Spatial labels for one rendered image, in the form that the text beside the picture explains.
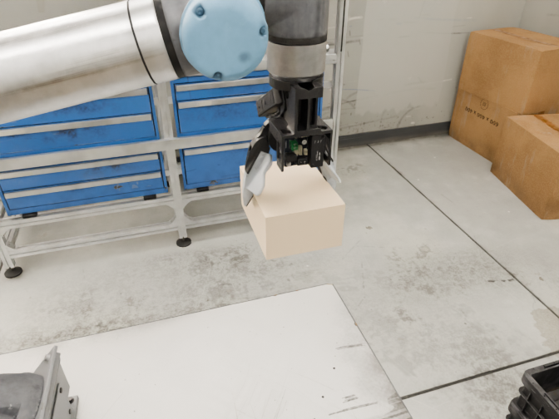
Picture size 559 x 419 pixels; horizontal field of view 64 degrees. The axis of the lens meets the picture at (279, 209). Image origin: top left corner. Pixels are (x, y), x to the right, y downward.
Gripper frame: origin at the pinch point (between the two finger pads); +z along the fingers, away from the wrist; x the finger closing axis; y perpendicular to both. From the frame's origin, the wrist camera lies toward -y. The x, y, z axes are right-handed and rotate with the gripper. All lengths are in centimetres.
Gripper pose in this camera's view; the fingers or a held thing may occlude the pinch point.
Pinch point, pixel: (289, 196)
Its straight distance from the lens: 71.1
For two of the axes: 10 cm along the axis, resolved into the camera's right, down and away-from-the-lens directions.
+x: 9.6, -1.6, 2.5
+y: 3.0, 5.2, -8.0
